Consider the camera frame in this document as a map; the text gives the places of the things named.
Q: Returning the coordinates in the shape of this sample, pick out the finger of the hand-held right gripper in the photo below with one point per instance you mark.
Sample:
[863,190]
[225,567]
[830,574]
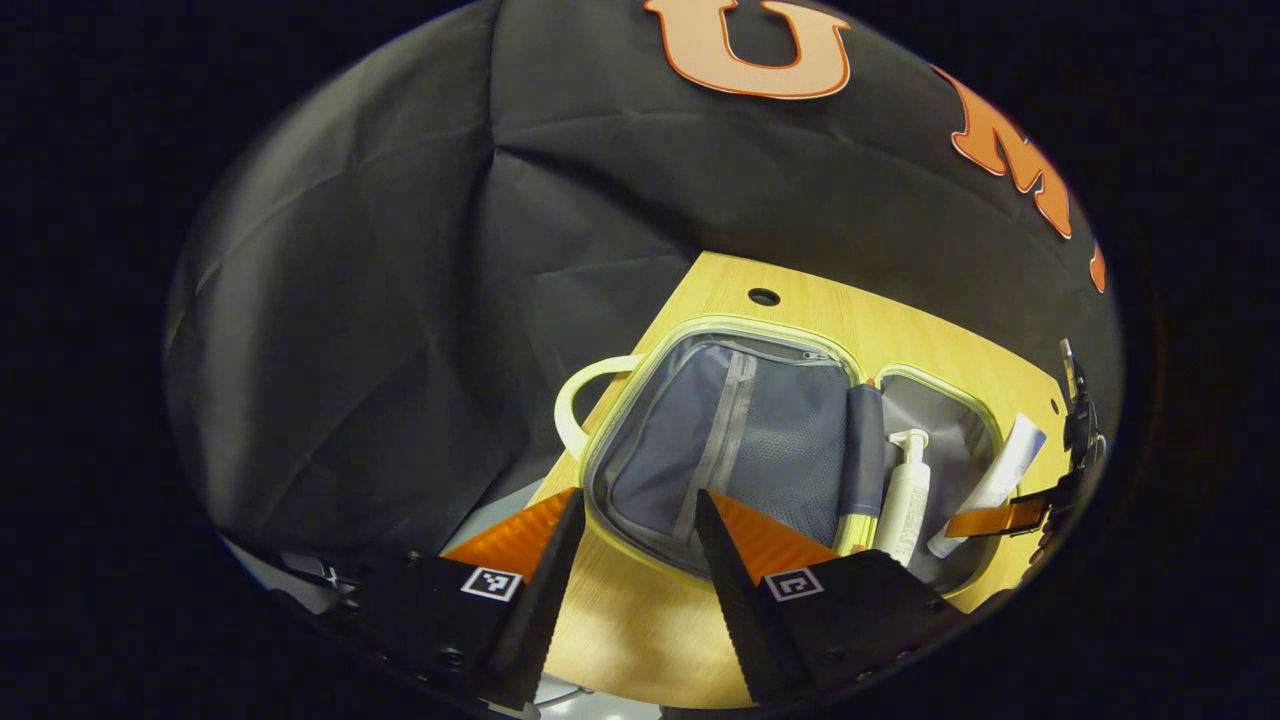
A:
[1000,518]

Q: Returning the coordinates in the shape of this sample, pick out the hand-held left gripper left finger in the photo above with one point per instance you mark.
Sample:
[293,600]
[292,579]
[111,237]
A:
[545,610]

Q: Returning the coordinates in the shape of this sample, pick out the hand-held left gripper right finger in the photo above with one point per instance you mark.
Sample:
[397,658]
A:
[740,620]

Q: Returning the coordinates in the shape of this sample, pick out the white squeeze tube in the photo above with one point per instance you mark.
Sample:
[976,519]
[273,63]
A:
[1000,470]

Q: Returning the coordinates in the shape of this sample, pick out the white pump bottle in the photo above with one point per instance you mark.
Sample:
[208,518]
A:
[905,500]

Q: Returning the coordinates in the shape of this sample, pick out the pale yellow small suitcase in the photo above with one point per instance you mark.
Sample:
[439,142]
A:
[770,430]

